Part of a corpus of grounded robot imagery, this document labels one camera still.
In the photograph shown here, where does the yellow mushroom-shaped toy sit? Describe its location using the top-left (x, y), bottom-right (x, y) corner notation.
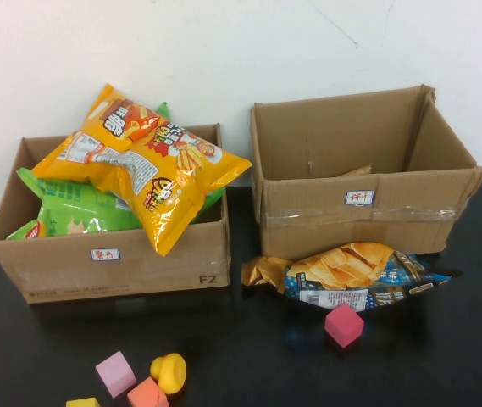
top-left (149, 353), bottom-right (187, 395)

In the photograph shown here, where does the green chip bag barcode side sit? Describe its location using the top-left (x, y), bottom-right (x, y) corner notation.
top-left (14, 168), bottom-right (131, 213)

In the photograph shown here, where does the brown wafer bar packet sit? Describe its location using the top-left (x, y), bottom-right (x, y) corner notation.
top-left (336, 164), bottom-right (373, 179)

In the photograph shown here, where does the tall taped cardboard box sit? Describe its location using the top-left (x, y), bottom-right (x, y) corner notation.
top-left (248, 83), bottom-right (482, 260)

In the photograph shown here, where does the blue and gold chip bag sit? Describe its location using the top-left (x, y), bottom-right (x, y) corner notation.
top-left (285, 241), bottom-right (453, 313)

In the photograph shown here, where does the orange foam cube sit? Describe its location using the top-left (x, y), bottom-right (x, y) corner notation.
top-left (127, 376), bottom-right (169, 407)

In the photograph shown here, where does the green Lay's cucumber chip bag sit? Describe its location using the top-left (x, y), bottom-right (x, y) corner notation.
top-left (155, 100), bottom-right (227, 224)

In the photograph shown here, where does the cardboard box with chip bags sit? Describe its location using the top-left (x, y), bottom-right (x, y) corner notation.
top-left (0, 122), bottom-right (232, 305)

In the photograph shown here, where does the green Lay's onion chip bag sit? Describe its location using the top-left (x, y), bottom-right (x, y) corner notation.
top-left (5, 206), bottom-right (143, 242)

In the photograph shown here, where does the large orange chip bag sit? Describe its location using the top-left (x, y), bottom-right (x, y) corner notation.
top-left (31, 83), bottom-right (253, 257)

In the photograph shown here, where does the light pink foam cube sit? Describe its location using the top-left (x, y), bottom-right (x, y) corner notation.
top-left (95, 350), bottom-right (137, 399)

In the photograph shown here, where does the magenta foam cube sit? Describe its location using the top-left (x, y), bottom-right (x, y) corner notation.
top-left (324, 303), bottom-right (365, 349)

